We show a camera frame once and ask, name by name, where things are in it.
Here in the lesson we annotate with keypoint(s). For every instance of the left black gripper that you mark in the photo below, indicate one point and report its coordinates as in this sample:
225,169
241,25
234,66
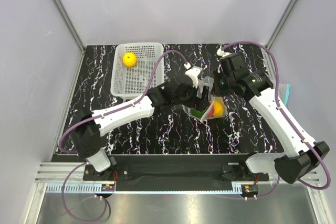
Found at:
197,103

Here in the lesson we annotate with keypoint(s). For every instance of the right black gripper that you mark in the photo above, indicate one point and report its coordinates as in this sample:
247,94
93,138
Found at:
216,91

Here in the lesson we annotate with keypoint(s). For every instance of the green lime fruit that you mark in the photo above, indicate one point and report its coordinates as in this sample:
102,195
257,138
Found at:
196,113

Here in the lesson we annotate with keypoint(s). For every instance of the red apple fruit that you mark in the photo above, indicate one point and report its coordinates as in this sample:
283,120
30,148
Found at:
209,112

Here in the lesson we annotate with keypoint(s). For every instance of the clear dotted zip bag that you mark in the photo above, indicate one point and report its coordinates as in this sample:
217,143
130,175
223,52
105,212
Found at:
205,86

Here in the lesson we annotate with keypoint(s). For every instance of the yellow lemon fruit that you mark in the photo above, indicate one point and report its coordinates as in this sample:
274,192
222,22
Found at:
218,109

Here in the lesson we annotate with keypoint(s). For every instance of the yellow orange fruit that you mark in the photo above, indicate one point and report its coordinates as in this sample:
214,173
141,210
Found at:
129,59

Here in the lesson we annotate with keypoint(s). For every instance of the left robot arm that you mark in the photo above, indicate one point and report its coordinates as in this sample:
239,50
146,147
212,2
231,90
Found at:
90,126

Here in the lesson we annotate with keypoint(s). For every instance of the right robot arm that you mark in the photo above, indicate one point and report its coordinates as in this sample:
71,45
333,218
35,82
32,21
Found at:
301,152

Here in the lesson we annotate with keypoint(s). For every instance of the spare clear zip bags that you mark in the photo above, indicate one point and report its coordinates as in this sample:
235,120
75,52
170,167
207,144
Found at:
283,92

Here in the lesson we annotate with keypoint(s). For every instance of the white perforated plastic basket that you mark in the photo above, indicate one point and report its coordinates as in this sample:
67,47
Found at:
130,82

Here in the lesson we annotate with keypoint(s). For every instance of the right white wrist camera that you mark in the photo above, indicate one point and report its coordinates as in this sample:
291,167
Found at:
221,53

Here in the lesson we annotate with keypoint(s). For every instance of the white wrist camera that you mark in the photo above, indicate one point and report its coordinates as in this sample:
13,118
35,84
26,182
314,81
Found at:
194,73
221,53

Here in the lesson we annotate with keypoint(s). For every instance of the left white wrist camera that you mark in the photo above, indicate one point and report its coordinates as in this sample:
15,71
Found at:
194,73

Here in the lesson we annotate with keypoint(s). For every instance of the right aluminium frame post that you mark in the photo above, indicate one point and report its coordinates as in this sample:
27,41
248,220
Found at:
286,14

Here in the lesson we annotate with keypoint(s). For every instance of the aluminium frame post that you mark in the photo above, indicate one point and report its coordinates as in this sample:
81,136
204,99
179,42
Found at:
286,14
69,24

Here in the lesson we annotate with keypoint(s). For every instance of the white slotted cable duct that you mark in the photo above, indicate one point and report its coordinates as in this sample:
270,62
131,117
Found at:
125,188

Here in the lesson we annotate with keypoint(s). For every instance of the left aluminium frame post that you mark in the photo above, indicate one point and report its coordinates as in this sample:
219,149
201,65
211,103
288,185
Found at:
69,24

